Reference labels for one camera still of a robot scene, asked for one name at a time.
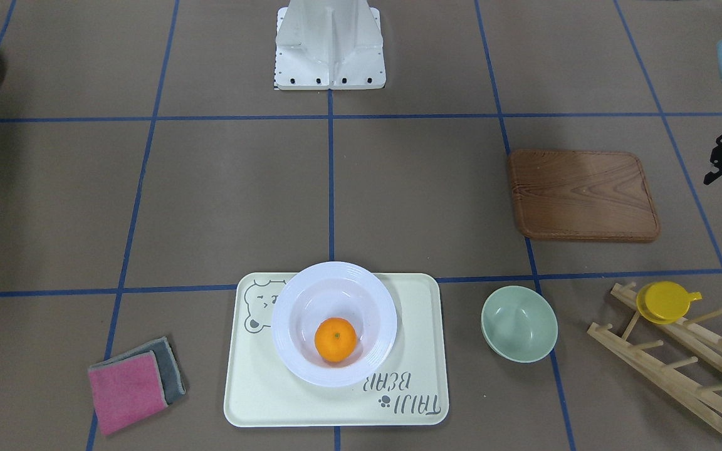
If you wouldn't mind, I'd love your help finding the white round plate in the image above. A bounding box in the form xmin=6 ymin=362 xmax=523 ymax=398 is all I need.
xmin=271 ymin=262 xmax=399 ymax=388

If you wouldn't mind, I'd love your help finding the orange fruit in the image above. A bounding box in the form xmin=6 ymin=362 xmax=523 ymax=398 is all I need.
xmin=313 ymin=317 xmax=358 ymax=363

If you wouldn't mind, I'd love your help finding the cream bear tray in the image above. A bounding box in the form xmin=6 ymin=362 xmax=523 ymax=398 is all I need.
xmin=223 ymin=273 xmax=450 ymax=427

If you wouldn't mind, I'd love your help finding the yellow cup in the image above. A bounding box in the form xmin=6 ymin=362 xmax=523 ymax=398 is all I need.
xmin=636 ymin=281 xmax=703 ymax=324

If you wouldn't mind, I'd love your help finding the wooden cutting board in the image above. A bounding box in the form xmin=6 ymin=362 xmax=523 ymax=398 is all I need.
xmin=507 ymin=148 xmax=660 ymax=242

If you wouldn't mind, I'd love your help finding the wooden dish rack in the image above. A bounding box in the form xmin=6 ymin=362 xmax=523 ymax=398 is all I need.
xmin=587 ymin=283 xmax=722 ymax=435

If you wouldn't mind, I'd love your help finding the green bowl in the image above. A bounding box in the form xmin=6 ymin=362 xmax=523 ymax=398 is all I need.
xmin=479 ymin=286 xmax=558 ymax=365

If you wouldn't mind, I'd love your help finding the pink and grey cloth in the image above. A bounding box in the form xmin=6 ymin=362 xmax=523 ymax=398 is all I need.
xmin=88 ymin=336 xmax=187 ymax=435

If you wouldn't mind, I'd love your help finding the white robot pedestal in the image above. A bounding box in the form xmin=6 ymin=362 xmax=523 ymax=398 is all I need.
xmin=273 ymin=1 xmax=387 ymax=91

